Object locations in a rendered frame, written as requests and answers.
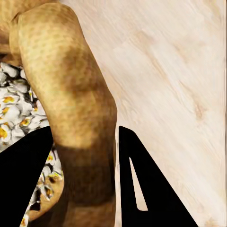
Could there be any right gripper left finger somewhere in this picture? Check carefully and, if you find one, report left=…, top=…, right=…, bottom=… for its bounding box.
left=0, top=126, right=54, bottom=227

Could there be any popcorn bag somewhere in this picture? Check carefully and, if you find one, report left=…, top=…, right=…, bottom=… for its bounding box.
left=0, top=0, right=118, bottom=227

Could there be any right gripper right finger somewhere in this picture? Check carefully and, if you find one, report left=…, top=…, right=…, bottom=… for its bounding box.
left=118, top=126, right=198, bottom=227

